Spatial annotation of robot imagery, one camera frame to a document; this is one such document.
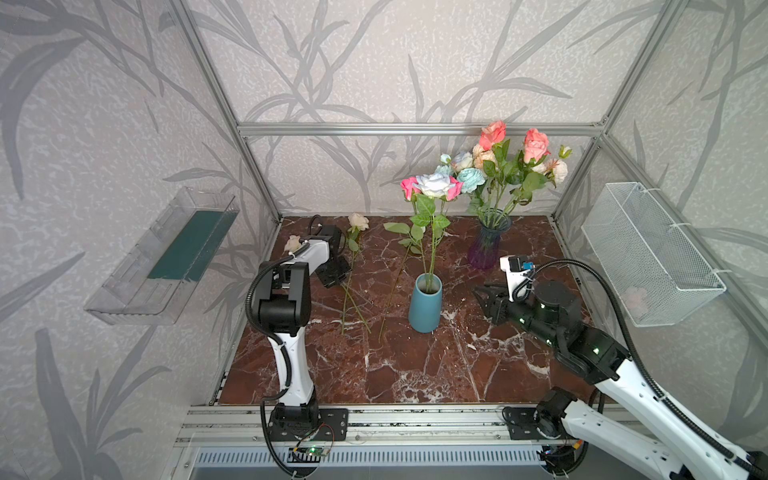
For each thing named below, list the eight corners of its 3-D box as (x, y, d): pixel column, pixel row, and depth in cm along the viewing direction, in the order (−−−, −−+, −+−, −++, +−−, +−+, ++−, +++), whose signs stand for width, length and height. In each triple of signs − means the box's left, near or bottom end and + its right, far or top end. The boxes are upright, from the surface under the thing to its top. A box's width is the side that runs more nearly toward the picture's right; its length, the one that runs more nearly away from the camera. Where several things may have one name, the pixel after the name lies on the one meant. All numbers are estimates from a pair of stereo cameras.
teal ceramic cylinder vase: (408, 332, 92) (409, 298, 75) (408, 308, 97) (409, 272, 80) (436, 332, 92) (444, 298, 75) (435, 308, 97) (441, 272, 80)
